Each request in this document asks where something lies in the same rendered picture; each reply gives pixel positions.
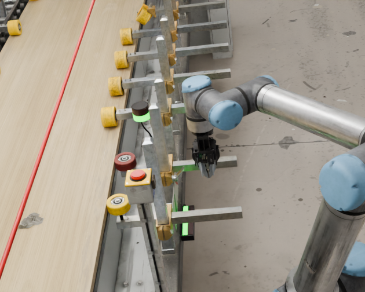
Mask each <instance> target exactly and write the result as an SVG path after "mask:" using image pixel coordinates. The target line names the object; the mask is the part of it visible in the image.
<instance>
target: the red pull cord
mask: <svg viewBox="0 0 365 292"><path fill-rule="evenodd" d="M94 3H95V0H92V3H91V5H90V8H89V11H88V14H87V16H86V20H85V23H84V25H83V28H82V31H81V34H80V37H79V39H78V43H77V45H76V48H75V51H74V54H73V57H72V60H71V62H70V66H69V68H68V71H67V74H66V76H65V80H64V82H63V85H62V88H61V91H60V94H59V97H58V99H57V103H56V105H55V108H54V111H53V114H52V117H51V119H50V122H49V126H48V128H47V131H46V134H45V137H44V139H43V142H42V145H41V148H40V150H39V154H38V157H37V159H36V162H35V165H34V168H33V171H32V173H31V177H30V180H29V182H28V185H27V188H26V191H25V193H24V196H23V200H22V202H21V205H20V208H19V211H18V214H17V216H16V219H15V222H14V225H13V228H12V231H11V233H10V236H9V239H8V242H7V245H6V247H5V251H4V253H3V256H2V259H1V262H0V279H1V276H2V273H3V270H4V267H5V264H6V262H7V259H8V256H9V253H10V250H11V247H12V244H13V241H14V237H15V236H16V232H17V229H18V227H19V223H20V220H21V217H22V215H23V211H24V209H25V206H26V203H27V200H28V197H29V194H30V191H31V188H32V185H33V183H34V180H35V176H36V174H37V171H38V167H39V164H40V162H41V159H42V156H43V153H44V150H45V147H46V144H47V141H48V138H49V135H50V132H51V129H52V127H53V124H54V120H55V118H56V115H57V111H58V109H59V106H60V103H61V100H62V98H63V94H64V91H65V88H66V85H67V82H68V79H69V77H70V74H71V71H72V68H73V65H74V62H75V59H76V55H77V53H78V50H79V47H80V45H81V42H82V38H83V35H84V33H85V29H86V26H87V24H88V21H89V18H90V15H91V12H92V9H93V6H94Z"/></svg>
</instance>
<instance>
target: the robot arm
mask: <svg viewBox="0 0 365 292"><path fill-rule="evenodd" d="M182 95H183V99H184V107H185V114H186V120H187V128H188V130H190V131H191V133H192V134H193V135H195V136H196V138H197V139H195V141H194V142H193V143H192V145H193V146H194V147H193V148H191V149H192V159H193V160H194V161H195V166H196V164H197V165H198V168H199V170H200V171H201V174H202V177H203V175H204V176H205V177H207V178H211V176H212V175H214V171H215V169H216V166H217V161H218V159H219V157H220V150H219V148H218V145H216V140H215V139H213V137H209V136H210V135H212V134H213V128H214V127H216V128H219V129H221V130H231V129H233V128H235V127H237V125H238V124H239V123H240V122H241V120H242V117H244V116H246V115H248V114H251V113H253V112H255V111H260V112H262V113H264V114H268V115H270V116H273V117H275V118H278V119H280V120H282V121H285V122H287V123H289V124H291V125H294V126H296V127H299V128H301V129H303V130H306V131H308V132H310V133H313V134H315V135H317V136H320V137H322V138H325V139H326V140H329V141H332V142H334V143H336V144H338V145H341V146H343V147H345V148H348V149H350V150H349V151H348V152H346V153H344V154H341V155H338V156H336V157H334V158H332V159H331V160H330V161H329V162H327V163H326V164H325V165H324V166H323V167H322V169H321V171H320V174H319V185H321V186H322V187H321V188H320V190H321V193H322V195H323V199H322V202H321V204H320V207H319V210H318V213H317V215H316V218H315V221H314V223H313V227H312V229H311V232H310V235H309V238H308V241H307V243H306V246H305V249H304V252H303V254H302V257H301V260H300V263H299V265H297V266H296V267H294V268H293V269H292V270H291V271H290V272H289V274H288V275H287V279H286V282H285V284H284V285H282V286H280V287H279V288H277V289H274V291H273V292H365V244H364V243H362V242H357V241H356V239H357V237H358V236H359V233H360V231H361V229H362V227H363V225H364V222H365V118H363V117H361V116H358V115H355V114H352V113H350V112H347V111H344V110H341V109H339V108H336V107H333V106H330V105H328V104H325V103H322V102H320V101H316V100H314V99H311V98H308V97H305V96H302V95H300V94H297V93H294V92H291V91H289V90H286V89H283V88H281V87H279V85H278V83H277V82H276V80H275V79H273V78H272V77H271V76H269V75H263V76H258V77H256V78H254V79H253V80H251V81H248V82H246V83H244V84H242V85H239V86H237V87H235V88H232V89H229V90H227V91H226V92H223V93H220V92H218V91H217V90H216V89H214V88H212V86H211V80H210V78H209V77H208V76H204V75H197V76H192V77H190V78H187V79H186V80H185V81H184V82H183V83H182ZM207 162H208V164H209V173H208V170H207V168H206V164H205V163H207Z"/></svg>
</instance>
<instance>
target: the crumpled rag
mask: <svg viewBox="0 0 365 292"><path fill-rule="evenodd" d="M43 220H44V218H42V217H39V214H38V213H34V212H33V213H31V214H30V215H29V216H27V217H26V218H24V219H23V220H22V221H21V223H20V225H19V229H23V228H30V227H31V226H33V225H39V224H41V223H42V222H43Z"/></svg>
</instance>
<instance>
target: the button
mask: <svg viewBox="0 0 365 292"><path fill-rule="evenodd" d="M130 176H131V178H132V179H134V180H140V179H142V178H143V177H144V176H145V172H144V171H143V170H140V169H138V170H134V171H133V172H132V173H131V174H130Z"/></svg>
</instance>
